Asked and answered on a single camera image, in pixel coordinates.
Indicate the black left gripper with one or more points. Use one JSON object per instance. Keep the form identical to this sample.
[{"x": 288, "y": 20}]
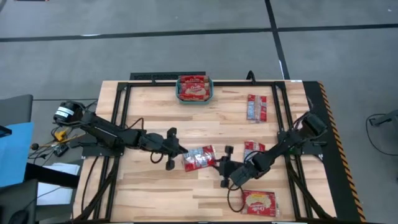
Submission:
[{"x": 155, "y": 142}]

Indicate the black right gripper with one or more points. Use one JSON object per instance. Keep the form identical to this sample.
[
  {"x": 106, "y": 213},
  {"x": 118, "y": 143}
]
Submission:
[{"x": 236, "y": 172}]

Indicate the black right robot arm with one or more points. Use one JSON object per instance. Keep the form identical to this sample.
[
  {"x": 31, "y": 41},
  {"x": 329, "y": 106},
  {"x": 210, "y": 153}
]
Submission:
[{"x": 280, "y": 146}]

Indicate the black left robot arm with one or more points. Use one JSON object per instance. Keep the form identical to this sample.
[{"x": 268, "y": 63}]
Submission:
[{"x": 105, "y": 133}]

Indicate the teal plastic basket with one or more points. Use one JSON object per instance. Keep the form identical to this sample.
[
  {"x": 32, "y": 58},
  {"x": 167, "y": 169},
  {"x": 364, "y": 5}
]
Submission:
[{"x": 194, "y": 102}]

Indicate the black panel with hazard stripes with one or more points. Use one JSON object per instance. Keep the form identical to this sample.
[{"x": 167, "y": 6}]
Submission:
[{"x": 329, "y": 174}]

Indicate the small black box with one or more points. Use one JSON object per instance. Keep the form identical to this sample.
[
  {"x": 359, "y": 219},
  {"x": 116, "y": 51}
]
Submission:
[{"x": 61, "y": 150}]

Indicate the yellow connector plug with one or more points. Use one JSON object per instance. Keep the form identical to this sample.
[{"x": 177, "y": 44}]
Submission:
[{"x": 59, "y": 135}]

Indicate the black bar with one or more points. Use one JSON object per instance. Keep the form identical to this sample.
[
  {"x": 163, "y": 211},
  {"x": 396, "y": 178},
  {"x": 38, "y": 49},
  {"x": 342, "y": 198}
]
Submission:
[{"x": 53, "y": 179}]

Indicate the white paper sheet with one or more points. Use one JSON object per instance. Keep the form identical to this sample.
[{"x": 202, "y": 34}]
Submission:
[{"x": 53, "y": 194}]

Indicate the black round knob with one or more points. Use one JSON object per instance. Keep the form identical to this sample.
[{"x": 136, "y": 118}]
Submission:
[{"x": 35, "y": 146}]

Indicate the blue board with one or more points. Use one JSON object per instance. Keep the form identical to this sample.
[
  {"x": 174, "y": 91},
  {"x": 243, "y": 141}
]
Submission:
[{"x": 15, "y": 155}]

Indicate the grey stand foot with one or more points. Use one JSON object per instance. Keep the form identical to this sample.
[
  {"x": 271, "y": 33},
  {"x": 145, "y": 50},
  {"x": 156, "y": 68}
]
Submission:
[{"x": 388, "y": 117}]

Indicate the black computer mouse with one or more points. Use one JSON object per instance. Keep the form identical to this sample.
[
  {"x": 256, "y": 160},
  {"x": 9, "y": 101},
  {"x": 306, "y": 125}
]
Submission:
[{"x": 18, "y": 217}]

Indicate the black metal table frame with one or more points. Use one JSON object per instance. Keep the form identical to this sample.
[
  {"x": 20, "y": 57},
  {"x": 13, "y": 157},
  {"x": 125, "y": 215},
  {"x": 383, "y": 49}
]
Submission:
[{"x": 233, "y": 83}]

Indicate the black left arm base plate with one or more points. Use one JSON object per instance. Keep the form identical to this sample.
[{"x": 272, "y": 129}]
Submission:
[{"x": 99, "y": 152}]

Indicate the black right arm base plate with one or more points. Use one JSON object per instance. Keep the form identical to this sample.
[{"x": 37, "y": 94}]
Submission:
[{"x": 314, "y": 150}]

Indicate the small black bracket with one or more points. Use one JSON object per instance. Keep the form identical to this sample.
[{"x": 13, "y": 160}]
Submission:
[{"x": 4, "y": 131}]

